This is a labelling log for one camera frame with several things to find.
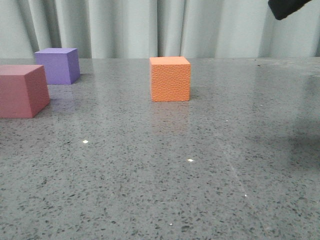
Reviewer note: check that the pale green curtain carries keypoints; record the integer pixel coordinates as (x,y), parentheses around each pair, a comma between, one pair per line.
(102,29)

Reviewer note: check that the orange foam cube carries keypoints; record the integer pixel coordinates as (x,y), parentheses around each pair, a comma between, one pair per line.
(170,79)

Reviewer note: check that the pink foam cube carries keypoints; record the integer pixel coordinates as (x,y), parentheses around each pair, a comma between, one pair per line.
(23,90)

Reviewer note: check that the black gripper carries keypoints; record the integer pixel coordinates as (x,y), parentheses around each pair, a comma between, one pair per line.
(283,8)

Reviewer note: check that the purple foam cube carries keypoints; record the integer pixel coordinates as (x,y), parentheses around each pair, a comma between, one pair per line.
(61,65)

